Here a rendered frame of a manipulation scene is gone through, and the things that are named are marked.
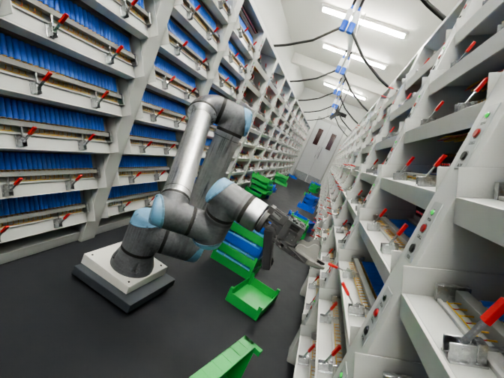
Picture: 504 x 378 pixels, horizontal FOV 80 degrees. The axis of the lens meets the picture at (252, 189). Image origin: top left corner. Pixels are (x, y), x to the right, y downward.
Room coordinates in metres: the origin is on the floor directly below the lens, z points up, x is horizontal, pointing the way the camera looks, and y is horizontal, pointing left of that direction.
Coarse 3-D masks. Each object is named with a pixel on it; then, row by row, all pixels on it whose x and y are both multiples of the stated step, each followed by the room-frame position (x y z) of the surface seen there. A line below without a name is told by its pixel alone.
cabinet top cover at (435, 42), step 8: (464, 0) 1.39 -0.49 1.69; (456, 8) 1.46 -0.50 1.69; (448, 16) 1.54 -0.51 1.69; (456, 16) 1.51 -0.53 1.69; (440, 24) 1.67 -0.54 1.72; (448, 24) 1.59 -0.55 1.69; (440, 32) 1.68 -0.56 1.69; (432, 40) 1.79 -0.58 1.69; (440, 40) 1.76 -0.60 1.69; (432, 48) 1.87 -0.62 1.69
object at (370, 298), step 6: (354, 258) 1.17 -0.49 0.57; (354, 264) 1.13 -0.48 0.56; (360, 264) 1.10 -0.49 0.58; (360, 270) 1.03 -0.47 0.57; (360, 276) 0.97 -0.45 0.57; (360, 282) 0.96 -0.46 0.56; (366, 282) 0.92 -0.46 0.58; (366, 288) 0.88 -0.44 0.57; (366, 294) 0.84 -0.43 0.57; (372, 294) 0.84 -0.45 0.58; (366, 300) 0.84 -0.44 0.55; (372, 300) 0.80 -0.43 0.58; (366, 306) 0.79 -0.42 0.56
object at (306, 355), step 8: (304, 328) 1.20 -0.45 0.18; (312, 328) 1.20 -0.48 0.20; (304, 336) 1.20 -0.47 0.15; (312, 336) 1.18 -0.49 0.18; (304, 344) 1.14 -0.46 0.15; (312, 344) 1.13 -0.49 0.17; (304, 352) 1.08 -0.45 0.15; (312, 352) 1.07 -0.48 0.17; (296, 360) 1.03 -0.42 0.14; (304, 360) 1.01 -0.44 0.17; (312, 360) 1.02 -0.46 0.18; (296, 368) 0.99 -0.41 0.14; (304, 368) 0.99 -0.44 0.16; (312, 368) 0.99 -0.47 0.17; (296, 376) 0.95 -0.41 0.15; (304, 376) 0.95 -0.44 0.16; (312, 376) 0.95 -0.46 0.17
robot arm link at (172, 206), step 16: (208, 96) 1.23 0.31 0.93; (192, 112) 1.17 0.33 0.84; (208, 112) 1.18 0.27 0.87; (192, 128) 1.08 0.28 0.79; (208, 128) 1.15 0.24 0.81; (192, 144) 1.02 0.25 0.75; (176, 160) 0.95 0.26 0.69; (192, 160) 0.97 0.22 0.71; (176, 176) 0.89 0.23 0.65; (192, 176) 0.93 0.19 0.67; (176, 192) 0.85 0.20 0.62; (160, 208) 0.79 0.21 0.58; (176, 208) 0.81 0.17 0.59; (192, 208) 0.84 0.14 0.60; (160, 224) 0.79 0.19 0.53; (176, 224) 0.80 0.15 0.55; (192, 224) 0.81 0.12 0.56
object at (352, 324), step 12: (348, 252) 1.20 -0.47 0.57; (360, 252) 1.19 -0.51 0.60; (348, 264) 1.16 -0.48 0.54; (348, 288) 0.93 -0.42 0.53; (360, 288) 0.93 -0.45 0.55; (348, 300) 0.84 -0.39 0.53; (360, 300) 0.84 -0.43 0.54; (348, 324) 0.70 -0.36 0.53; (360, 324) 0.71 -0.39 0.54; (348, 336) 0.65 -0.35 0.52; (348, 348) 0.63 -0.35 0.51
